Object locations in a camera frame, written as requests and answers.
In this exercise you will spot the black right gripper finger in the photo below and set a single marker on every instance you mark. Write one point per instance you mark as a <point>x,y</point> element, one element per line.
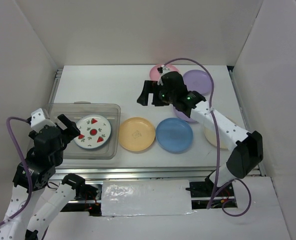
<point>148,88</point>
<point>161,99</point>

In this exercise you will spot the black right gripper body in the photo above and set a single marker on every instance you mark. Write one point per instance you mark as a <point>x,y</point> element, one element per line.
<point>170,94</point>

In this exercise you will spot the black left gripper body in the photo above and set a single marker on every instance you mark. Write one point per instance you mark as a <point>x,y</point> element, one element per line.
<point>59,157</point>

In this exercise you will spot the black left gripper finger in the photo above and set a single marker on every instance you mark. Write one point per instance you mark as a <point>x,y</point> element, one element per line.
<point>71,132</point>
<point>66,122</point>

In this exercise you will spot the watermelon pattern white plate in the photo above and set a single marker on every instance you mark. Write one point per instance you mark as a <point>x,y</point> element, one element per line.
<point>95,132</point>

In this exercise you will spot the yellow plate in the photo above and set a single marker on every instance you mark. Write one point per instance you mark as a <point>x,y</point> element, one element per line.
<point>136,134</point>

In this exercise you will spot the blue plate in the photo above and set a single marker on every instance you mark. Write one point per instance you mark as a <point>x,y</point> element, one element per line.
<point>174,135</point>

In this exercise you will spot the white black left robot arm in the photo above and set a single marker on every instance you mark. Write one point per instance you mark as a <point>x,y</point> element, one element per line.
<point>20,222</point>

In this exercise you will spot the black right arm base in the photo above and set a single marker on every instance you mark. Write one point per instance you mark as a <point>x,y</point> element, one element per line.
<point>200,190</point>

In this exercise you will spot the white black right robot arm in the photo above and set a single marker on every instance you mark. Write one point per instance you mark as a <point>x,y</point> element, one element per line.
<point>246,147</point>

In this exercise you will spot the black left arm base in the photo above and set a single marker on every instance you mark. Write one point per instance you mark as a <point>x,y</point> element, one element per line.
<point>87,201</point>

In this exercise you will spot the clear plastic bin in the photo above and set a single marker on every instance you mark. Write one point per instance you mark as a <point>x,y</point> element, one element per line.
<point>75,112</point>

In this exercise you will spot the pink plate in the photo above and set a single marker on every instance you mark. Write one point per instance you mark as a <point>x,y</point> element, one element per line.
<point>155,75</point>

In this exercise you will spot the purple plate far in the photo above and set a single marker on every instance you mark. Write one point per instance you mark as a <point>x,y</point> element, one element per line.
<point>198,80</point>

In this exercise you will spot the purple plate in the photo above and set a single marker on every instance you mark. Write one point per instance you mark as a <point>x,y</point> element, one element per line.
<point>198,80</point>
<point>182,116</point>

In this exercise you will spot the purple plate near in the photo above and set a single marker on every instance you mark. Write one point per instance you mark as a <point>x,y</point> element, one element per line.
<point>182,116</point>

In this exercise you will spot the cream plate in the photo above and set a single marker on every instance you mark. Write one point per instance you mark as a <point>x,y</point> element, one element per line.
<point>211,138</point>

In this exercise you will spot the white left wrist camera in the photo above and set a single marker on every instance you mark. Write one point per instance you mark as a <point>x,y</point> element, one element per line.
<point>40,119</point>

